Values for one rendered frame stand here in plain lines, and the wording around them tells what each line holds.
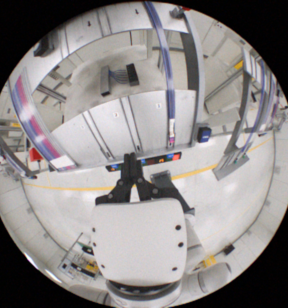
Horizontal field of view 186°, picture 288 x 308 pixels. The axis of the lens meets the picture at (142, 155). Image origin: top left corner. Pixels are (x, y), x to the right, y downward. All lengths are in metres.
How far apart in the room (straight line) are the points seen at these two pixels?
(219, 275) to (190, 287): 0.09
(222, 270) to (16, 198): 8.83
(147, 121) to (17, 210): 8.91
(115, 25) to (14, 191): 8.69
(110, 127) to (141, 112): 0.09
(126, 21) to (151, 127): 0.32
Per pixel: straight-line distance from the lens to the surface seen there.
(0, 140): 1.33
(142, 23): 0.28
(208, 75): 1.38
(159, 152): 0.30
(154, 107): 0.24
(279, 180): 8.15
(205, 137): 0.30
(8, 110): 1.46
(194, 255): 0.41
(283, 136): 7.59
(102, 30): 0.28
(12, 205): 8.78
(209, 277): 0.39
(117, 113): 0.24
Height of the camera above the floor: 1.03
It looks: 84 degrees down
